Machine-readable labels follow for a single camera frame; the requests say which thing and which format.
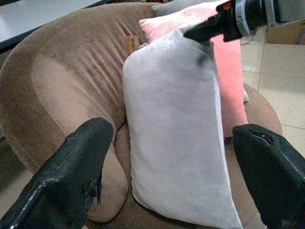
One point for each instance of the pink pillow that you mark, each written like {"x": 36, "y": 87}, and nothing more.
{"x": 230, "y": 83}

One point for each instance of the brown suede sofa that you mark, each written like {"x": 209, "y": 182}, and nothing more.
{"x": 71, "y": 71}

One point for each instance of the white table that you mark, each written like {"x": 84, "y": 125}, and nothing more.
{"x": 23, "y": 16}

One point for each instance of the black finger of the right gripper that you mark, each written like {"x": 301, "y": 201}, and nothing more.
{"x": 204, "y": 53}
{"x": 205, "y": 29}

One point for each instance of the grey velvet pillow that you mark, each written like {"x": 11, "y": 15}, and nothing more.
{"x": 171, "y": 6}

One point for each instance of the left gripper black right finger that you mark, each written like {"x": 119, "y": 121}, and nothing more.
{"x": 274, "y": 176}

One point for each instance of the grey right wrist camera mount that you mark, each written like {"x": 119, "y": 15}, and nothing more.
{"x": 241, "y": 14}

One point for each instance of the brown cardboard box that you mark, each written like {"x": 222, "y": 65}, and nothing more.
{"x": 283, "y": 34}

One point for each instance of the brown sofa label tag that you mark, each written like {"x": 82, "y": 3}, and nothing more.
{"x": 131, "y": 44}

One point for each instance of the light grey pillow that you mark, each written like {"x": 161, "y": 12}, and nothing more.
{"x": 171, "y": 119}

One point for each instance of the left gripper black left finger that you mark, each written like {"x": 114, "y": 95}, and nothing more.
{"x": 66, "y": 171}

